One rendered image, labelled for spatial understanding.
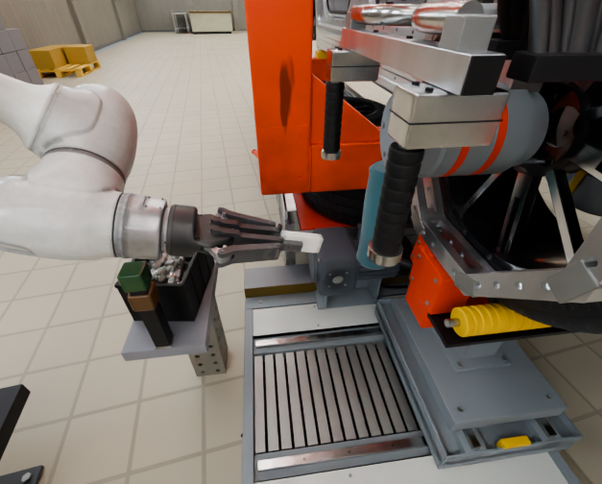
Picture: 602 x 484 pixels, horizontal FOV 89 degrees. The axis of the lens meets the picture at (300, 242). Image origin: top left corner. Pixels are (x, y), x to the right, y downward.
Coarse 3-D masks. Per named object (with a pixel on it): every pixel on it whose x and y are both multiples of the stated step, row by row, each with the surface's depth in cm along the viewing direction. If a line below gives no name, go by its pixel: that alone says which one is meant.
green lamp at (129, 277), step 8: (128, 264) 52; (136, 264) 52; (144, 264) 52; (120, 272) 51; (128, 272) 51; (136, 272) 51; (144, 272) 52; (120, 280) 50; (128, 280) 50; (136, 280) 51; (144, 280) 51; (128, 288) 51; (136, 288) 52; (144, 288) 52
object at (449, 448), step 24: (384, 312) 106; (384, 336) 107; (408, 360) 94; (408, 384) 90; (432, 408) 83; (432, 432) 77; (456, 432) 76; (480, 432) 78; (504, 432) 78; (528, 432) 78; (552, 432) 75; (576, 432) 76; (456, 456) 72; (480, 456) 74; (504, 456) 77
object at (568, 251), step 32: (544, 96) 53; (576, 96) 48; (544, 160) 54; (576, 160) 45; (448, 192) 74; (480, 192) 65; (512, 192) 74; (480, 224) 69; (512, 224) 59; (544, 224) 69; (576, 224) 47; (512, 256) 59; (544, 256) 59
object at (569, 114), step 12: (564, 120) 57; (564, 132) 57; (564, 144) 58; (588, 180) 58; (576, 192) 60; (588, 192) 58; (600, 192) 56; (576, 204) 61; (588, 204) 58; (600, 204) 56
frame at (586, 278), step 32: (448, 0) 55; (480, 0) 53; (416, 192) 72; (416, 224) 73; (448, 224) 69; (448, 256) 61; (480, 256) 60; (576, 256) 35; (480, 288) 52; (512, 288) 45; (544, 288) 40; (576, 288) 35
